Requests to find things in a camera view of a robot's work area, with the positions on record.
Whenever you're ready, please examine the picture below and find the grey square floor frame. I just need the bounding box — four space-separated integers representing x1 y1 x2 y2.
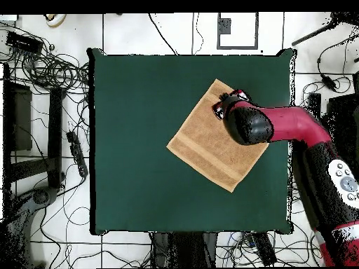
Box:
216 12 259 50

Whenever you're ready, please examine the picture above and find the dark green table cloth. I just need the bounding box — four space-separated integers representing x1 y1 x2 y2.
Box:
87 48 297 235

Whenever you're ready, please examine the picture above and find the black tripod pole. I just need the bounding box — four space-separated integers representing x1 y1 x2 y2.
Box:
291 12 359 47

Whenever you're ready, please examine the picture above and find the person's white shoe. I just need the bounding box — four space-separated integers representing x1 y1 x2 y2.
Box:
45 13 67 28

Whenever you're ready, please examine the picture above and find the thin black floor cable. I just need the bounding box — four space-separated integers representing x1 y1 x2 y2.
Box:
191 12 205 55

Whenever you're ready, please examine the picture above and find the black network switch box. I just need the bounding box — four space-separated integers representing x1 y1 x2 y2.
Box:
6 31 44 55

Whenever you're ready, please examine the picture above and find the tan terry towel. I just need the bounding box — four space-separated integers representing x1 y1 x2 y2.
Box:
165 78 270 193

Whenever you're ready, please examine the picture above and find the black rectangular floor box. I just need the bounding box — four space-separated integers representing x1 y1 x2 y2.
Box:
252 232 277 265

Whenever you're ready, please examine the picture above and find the dark grey stand base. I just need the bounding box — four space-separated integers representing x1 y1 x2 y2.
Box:
5 186 60 268

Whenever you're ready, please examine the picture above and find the black metal stand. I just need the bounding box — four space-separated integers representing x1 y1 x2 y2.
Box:
306 92 359 169
2 63 67 191

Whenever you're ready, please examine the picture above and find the black power adapter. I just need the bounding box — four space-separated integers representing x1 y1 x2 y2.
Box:
320 74 337 92

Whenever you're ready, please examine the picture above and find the black power strip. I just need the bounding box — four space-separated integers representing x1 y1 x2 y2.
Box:
66 130 89 178

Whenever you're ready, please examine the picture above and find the black cable tangle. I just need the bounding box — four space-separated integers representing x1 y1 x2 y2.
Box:
0 22 90 97
291 75 354 107

